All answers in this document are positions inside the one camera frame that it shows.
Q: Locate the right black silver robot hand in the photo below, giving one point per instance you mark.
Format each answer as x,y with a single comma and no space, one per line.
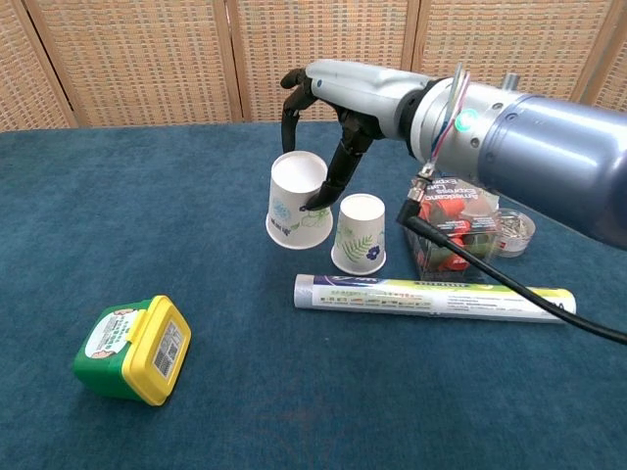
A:
362,93

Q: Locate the white paper cup flower print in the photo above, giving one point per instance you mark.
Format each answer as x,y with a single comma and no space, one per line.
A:
289,196

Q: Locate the woven folding screen panel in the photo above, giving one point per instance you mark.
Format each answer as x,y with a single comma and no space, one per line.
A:
323,39
24,73
147,63
617,83
514,39

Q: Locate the white paper cup fern print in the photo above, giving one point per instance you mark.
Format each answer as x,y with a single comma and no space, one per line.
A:
360,225

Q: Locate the clear coffee capsule box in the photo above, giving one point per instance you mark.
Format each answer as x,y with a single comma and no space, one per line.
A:
455,215

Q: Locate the white green wrapped roll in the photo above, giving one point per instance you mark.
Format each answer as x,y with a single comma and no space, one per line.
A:
392,298

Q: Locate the clear round paperclip container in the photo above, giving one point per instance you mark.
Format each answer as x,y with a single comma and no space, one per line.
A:
516,235

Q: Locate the blue carpet table mat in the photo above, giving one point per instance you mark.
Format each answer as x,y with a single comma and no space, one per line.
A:
245,391

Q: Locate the green box with yellow lid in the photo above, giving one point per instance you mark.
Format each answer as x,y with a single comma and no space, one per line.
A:
122,352

